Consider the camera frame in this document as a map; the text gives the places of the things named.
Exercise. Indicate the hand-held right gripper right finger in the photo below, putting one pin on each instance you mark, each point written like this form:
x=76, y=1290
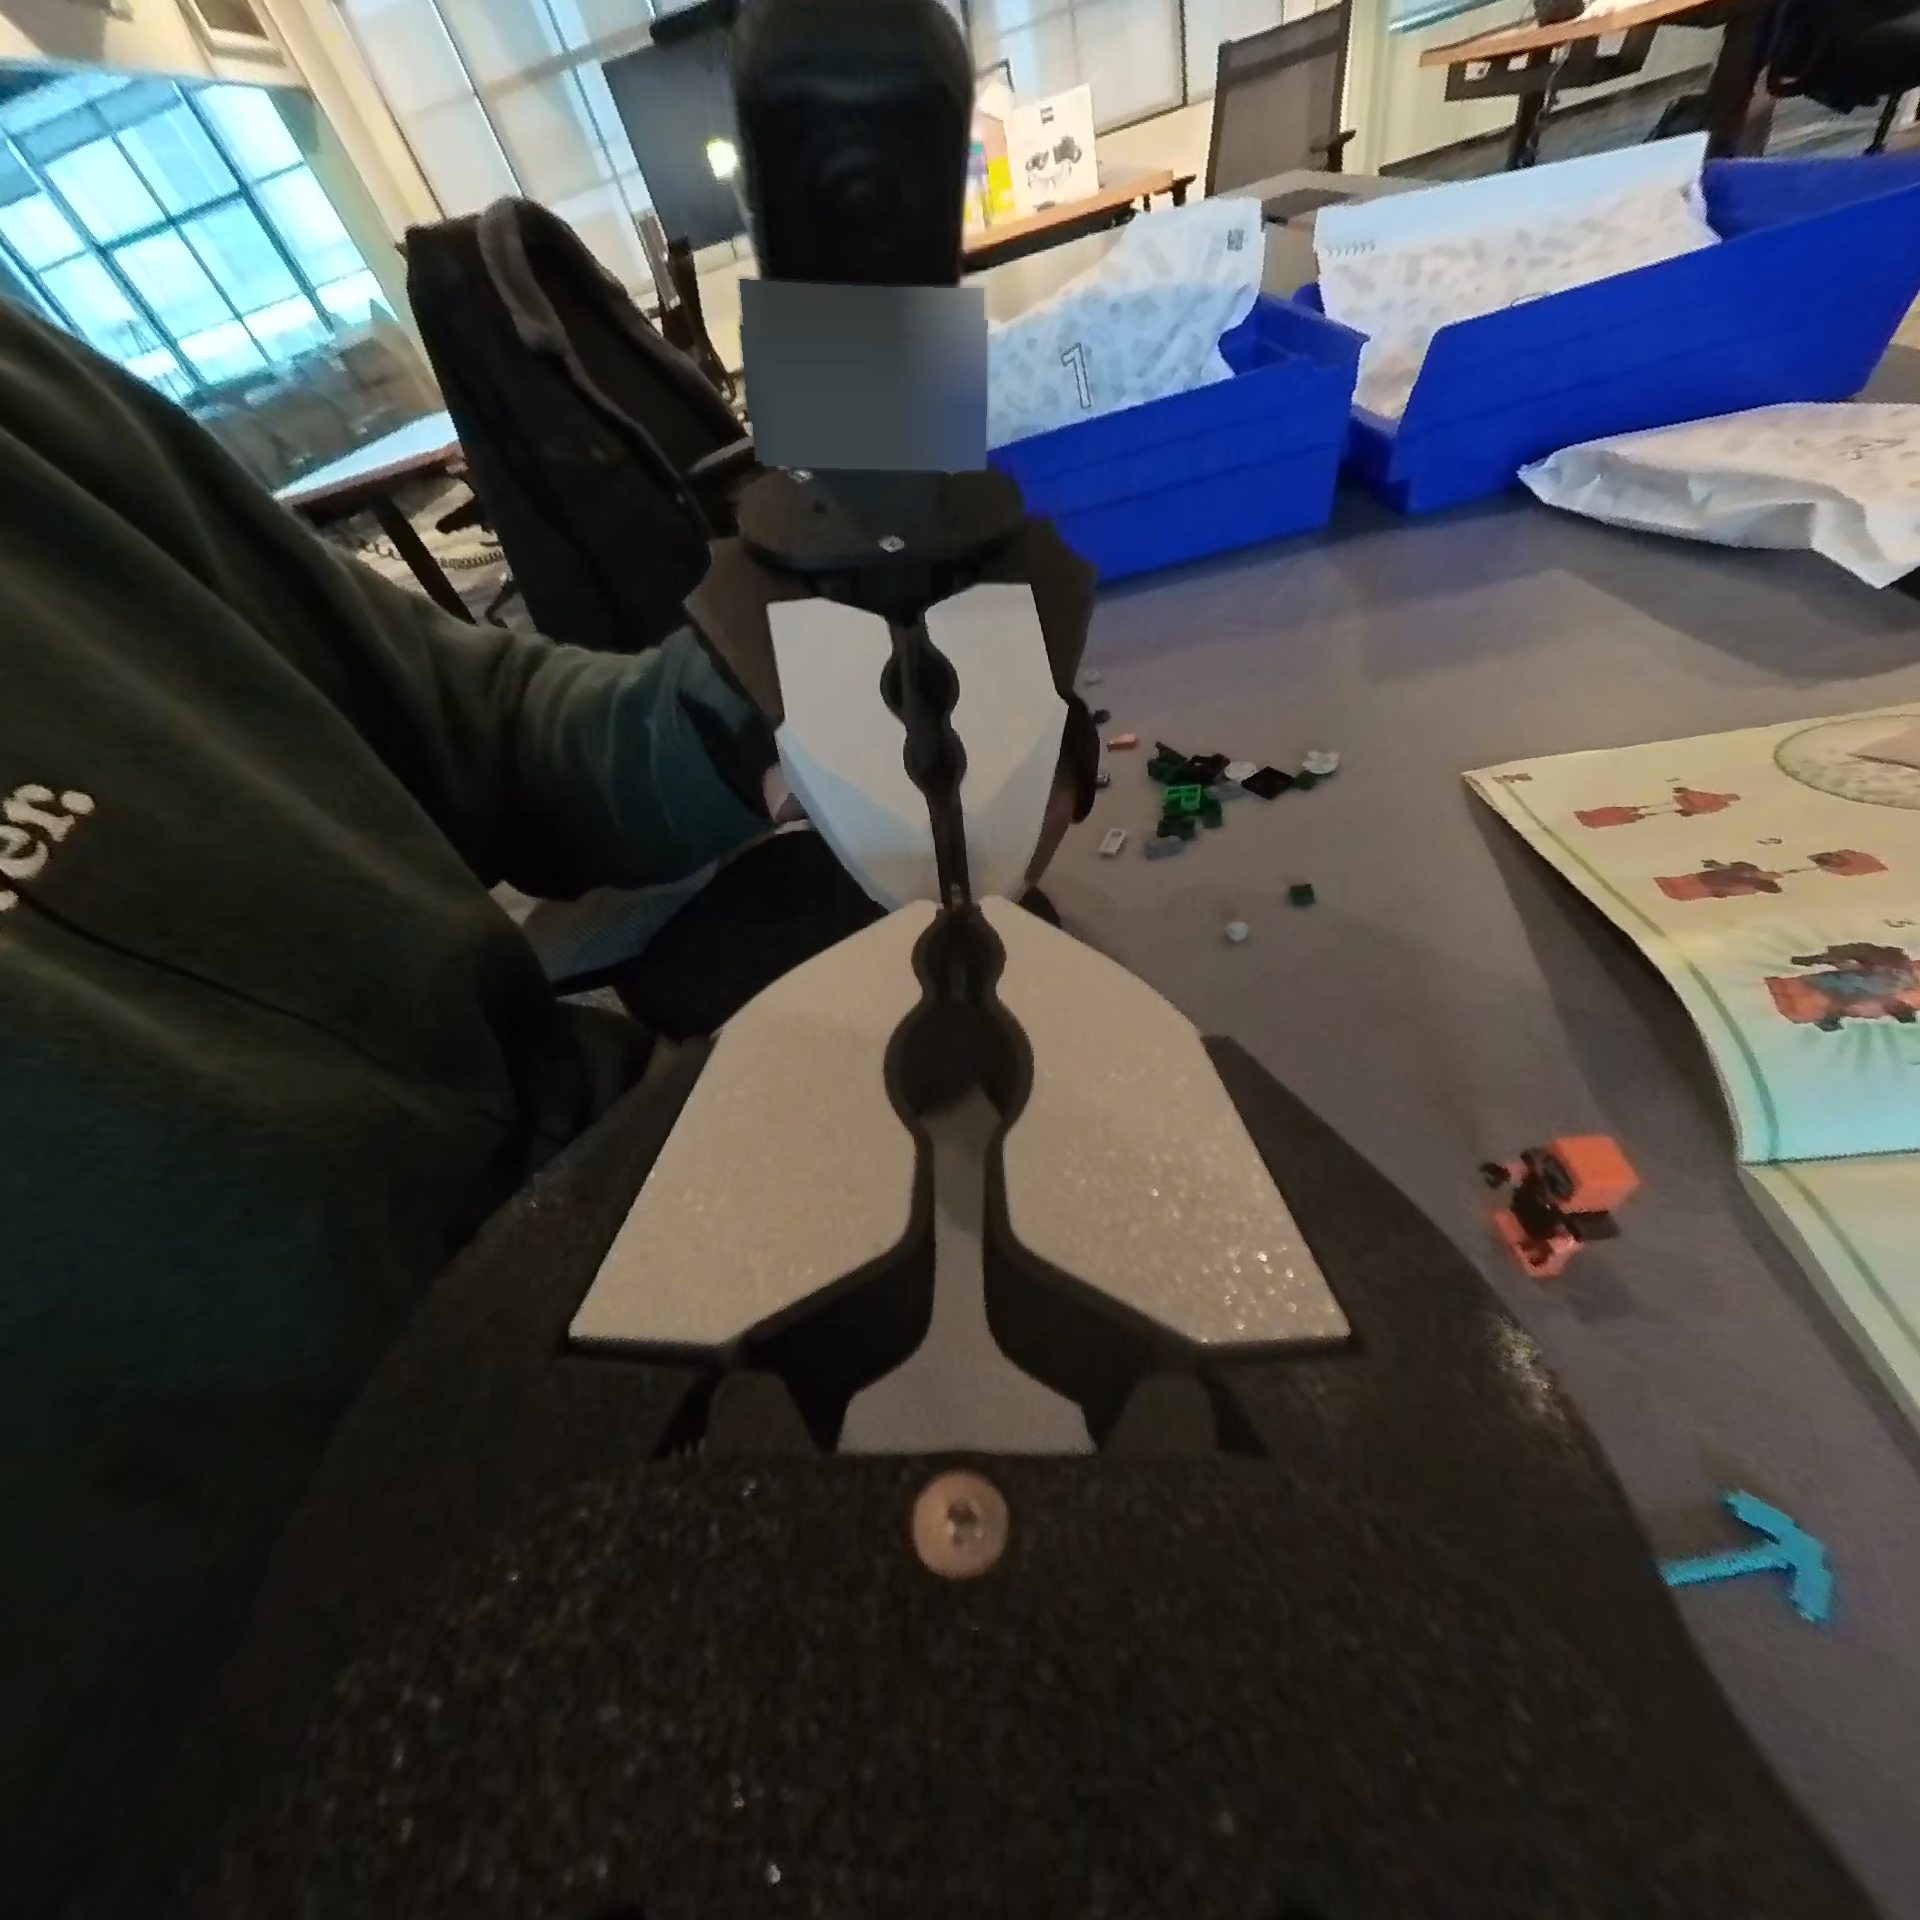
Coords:
x=1170, y=1201

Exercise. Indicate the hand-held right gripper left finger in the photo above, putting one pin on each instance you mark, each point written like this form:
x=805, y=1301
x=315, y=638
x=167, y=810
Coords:
x=751, y=1201

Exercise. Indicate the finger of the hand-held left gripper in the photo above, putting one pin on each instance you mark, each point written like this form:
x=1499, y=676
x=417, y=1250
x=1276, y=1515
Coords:
x=840, y=720
x=1020, y=720

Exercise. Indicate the pile of toy bricks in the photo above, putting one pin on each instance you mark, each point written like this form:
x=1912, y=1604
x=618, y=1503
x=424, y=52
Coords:
x=1201, y=797

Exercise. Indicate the orange pumpkin face brick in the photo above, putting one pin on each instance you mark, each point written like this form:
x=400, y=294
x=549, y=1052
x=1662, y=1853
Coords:
x=1594, y=1171

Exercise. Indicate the white instruction booklet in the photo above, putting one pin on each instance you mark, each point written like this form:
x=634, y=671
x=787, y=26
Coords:
x=1770, y=900

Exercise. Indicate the teal toy sword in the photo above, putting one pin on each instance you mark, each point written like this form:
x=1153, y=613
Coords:
x=1757, y=1555

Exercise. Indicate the person's left forearm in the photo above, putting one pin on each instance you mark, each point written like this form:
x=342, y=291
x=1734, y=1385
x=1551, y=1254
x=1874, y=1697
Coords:
x=571, y=751

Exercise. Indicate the blue plastic bin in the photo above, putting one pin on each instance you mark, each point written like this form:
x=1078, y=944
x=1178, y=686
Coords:
x=1201, y=450
x=1680, y=330

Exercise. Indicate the wooden table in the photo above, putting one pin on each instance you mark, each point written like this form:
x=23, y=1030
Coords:
x=1081, y=205
x=1576, y=46

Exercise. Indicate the grey office table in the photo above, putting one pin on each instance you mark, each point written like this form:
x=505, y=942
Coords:
x=377, y=466

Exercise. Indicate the grey office chair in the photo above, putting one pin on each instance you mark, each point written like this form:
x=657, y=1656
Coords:
x=1283, y=91

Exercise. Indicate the white paper bag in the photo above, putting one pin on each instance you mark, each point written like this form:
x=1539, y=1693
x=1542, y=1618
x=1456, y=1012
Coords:
x=1770, y=481

